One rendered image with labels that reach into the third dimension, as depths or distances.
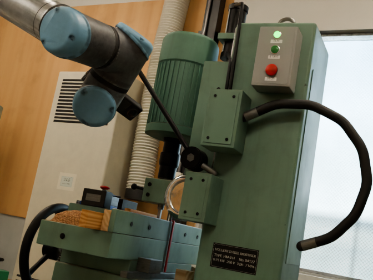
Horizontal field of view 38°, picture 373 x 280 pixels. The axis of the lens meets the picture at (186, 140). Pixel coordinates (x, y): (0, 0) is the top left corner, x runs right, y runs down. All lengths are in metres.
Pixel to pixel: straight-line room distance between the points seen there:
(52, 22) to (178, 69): 0.61
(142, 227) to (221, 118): 0.34
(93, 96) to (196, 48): 0.54
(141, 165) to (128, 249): 1.74
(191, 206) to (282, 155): 0.26
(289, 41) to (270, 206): 0.41
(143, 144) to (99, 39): 2.09
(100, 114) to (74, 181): 2.07
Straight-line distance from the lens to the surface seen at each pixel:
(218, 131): 1.33
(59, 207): 1.71
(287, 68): 1.35
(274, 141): 1.37
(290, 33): 1.39
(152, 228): 1.44
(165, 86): 1.55
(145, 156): 3.07
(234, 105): 1.33
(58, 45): 1.00
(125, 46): 1.08
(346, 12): 3.09
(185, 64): 1.56
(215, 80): 1.51
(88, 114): 1.12
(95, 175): 3.09
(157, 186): 1.54
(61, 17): 1.01
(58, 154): 3.30
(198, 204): 1.30
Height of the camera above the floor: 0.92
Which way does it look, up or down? 10 degrees up
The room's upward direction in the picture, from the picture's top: 10 degrees clockwise
